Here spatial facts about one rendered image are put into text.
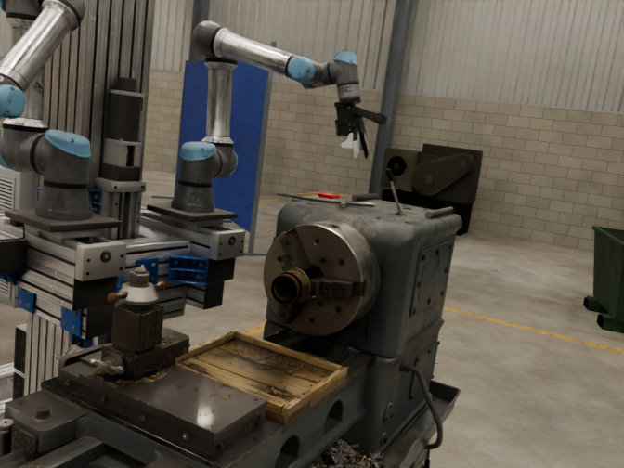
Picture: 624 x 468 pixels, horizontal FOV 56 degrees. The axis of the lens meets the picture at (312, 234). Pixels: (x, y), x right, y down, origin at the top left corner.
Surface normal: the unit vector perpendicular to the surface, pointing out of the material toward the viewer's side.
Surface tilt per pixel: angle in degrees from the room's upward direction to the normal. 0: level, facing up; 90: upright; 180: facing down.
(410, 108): 90
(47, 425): 0
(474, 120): 90
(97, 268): 90
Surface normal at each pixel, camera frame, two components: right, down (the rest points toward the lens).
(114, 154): -0.57, 0.07
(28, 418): 0.13, -0.98
